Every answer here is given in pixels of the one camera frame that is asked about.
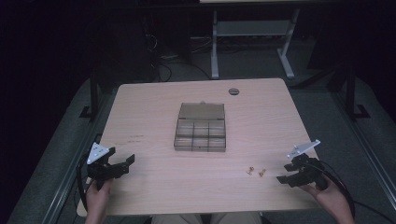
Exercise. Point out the person's left hand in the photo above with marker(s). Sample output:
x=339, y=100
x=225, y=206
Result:
x=98, y=196

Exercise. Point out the grey table grommet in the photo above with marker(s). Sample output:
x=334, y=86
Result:
x=233, y=91

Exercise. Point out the white metal desk frame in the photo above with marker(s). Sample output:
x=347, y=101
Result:
x=252, y=28

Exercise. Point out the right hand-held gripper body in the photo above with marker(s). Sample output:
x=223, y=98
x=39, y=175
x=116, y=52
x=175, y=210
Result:
x=311, y=169

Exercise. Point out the clear plastic compartment box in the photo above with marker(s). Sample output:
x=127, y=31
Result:
x=200, y=127

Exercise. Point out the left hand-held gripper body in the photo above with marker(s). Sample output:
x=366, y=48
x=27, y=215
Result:
x=99, y=171

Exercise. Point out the person's right hand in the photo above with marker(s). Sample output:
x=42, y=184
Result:
x=328, y=196

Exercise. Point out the black metal stand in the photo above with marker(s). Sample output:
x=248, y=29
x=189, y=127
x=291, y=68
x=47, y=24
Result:
x=351, y=99
x=93, y=99

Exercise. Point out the metal floor rail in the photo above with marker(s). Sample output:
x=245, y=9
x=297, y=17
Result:
x=70, y=177
x=370, y=146

